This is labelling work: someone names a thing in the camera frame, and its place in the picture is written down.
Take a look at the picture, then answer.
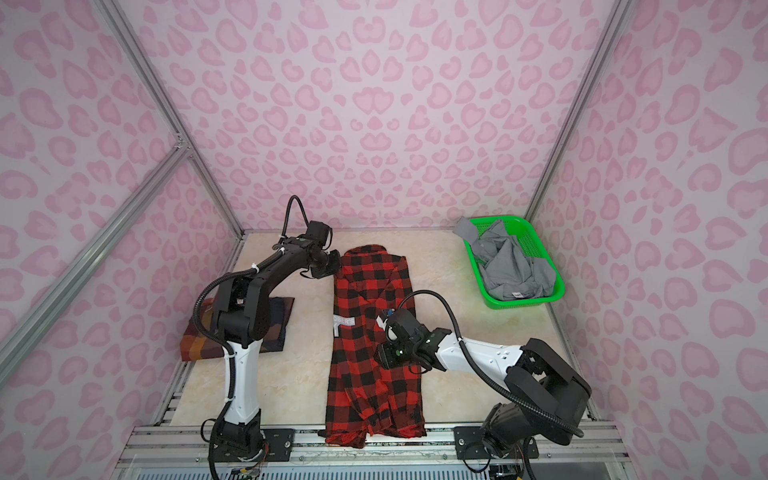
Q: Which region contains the red black plaid shirt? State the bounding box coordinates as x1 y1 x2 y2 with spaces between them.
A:
322 244 426 449

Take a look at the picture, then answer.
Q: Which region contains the green plastic basket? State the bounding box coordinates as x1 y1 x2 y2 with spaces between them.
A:
454 216 565 310

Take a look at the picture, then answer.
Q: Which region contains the left corner aluminium post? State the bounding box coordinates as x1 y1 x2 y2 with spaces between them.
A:
94 0 245 239

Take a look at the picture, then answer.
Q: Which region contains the aluminium frame diagonal bar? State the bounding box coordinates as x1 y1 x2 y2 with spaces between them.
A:
1 144 188 385

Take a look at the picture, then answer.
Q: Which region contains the grey shirt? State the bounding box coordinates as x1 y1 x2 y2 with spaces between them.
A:
453 218 557 302

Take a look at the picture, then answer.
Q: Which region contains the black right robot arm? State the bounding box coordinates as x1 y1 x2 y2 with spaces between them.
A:
376 308 592 458

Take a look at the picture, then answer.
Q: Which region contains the corner aluminium post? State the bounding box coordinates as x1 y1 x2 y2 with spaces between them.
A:
94 0 245 239
524 0 637 223

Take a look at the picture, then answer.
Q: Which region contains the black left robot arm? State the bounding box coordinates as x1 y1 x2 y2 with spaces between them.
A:
193 221 340 463

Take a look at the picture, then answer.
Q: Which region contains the right corner aluminium post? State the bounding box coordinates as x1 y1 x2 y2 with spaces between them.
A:
524 0 637 223

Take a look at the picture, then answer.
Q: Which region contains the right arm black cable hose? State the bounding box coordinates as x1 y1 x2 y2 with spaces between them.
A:
395 289 586 439

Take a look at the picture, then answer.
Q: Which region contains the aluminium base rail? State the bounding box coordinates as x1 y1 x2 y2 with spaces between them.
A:
110 421 636 479

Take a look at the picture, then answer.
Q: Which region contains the folded brown plaid shirt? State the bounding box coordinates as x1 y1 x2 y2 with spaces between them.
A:
180 297 295 362

